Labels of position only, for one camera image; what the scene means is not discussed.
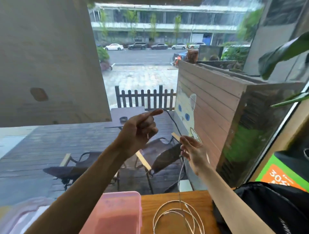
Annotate grey office building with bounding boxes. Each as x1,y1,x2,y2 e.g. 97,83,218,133
88,2,263,46

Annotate black bag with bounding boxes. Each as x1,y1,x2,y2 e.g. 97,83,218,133
212,182,309,234

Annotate green and orange poster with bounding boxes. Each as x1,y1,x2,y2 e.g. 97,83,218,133
255,154,309,192

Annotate white sedan car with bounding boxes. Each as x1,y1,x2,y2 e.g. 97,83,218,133
104,43,124,51

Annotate person's right hand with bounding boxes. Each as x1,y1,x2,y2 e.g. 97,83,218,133
180,135,210,176

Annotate pale pink cloth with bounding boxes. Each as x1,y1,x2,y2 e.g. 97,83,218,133
0,196,56,234

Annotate person's right forearm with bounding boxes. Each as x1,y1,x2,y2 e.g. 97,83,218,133
196,164,276,234

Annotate pink plastic box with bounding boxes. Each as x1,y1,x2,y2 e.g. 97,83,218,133
79,191,143,234

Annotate dark folding chair wooden armrests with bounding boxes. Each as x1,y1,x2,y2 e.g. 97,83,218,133
43,151,121,191
135,132,188,195

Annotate white cable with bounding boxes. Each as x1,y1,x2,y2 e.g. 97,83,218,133
146,133,206,234

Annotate dark outdoor table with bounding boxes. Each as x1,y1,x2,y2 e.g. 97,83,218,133
105,106,146,129

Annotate white flat block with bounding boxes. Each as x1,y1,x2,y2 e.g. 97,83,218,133
178,180,193,192

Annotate wooden planter with cat painting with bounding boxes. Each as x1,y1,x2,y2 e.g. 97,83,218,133
172,60,305,191

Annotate person's left hand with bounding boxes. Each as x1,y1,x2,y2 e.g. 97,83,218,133
116,109,164,158

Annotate blue car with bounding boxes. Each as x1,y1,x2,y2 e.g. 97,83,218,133
172,50,189,62

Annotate dark signboard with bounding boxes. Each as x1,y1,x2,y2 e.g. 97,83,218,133
198,45,224,62

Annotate narrow green plant leaf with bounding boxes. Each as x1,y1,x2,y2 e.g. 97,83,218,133
270,93,309,108

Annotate black suv car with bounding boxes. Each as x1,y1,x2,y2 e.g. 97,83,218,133
127,42,149,50

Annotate green bush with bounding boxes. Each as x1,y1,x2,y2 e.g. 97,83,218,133
97,47,110,63

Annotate large green plant leaf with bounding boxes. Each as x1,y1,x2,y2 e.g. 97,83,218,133
258,31,309,80

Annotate person's left forearm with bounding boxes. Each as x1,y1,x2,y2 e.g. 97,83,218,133
24,142,128,234

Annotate dark wooden picket fence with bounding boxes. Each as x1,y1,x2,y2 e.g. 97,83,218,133
115,85,177,111

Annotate black cable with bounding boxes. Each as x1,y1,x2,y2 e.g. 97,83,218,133
164,109,182,136

